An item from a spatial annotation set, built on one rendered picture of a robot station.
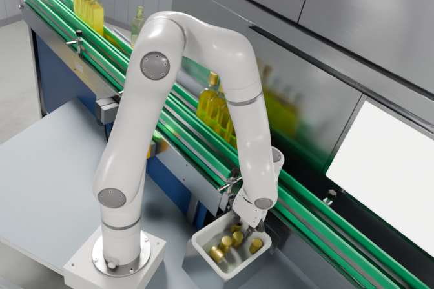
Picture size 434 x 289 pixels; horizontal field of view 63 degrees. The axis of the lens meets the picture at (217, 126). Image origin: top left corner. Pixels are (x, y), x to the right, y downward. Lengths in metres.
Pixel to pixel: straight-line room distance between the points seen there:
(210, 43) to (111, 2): 4.08
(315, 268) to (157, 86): 0.80
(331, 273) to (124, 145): 0.73
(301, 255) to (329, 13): 0.76
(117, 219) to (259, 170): 0.44
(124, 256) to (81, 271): 0.14
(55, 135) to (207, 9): 0.94
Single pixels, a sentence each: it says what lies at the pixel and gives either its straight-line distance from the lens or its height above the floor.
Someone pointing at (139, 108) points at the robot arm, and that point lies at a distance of 0.83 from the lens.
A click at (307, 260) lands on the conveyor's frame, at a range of 1.25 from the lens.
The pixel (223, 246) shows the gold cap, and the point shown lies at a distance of 1.21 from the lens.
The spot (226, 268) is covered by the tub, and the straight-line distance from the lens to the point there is 1.20.
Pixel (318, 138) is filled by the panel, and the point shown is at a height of 1.27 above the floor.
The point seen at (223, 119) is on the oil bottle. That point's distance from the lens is 1.28.
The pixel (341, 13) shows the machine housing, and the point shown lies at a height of 1.66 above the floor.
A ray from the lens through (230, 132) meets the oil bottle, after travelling 1.28.
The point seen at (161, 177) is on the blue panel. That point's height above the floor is 0.82.
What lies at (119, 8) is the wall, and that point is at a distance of 4.76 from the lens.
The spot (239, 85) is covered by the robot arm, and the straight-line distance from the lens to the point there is 0.79.
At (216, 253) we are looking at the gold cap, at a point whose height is 0.97.
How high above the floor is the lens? 1.95
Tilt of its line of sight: 37 degrees down
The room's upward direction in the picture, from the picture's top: 14 degrees clockwise
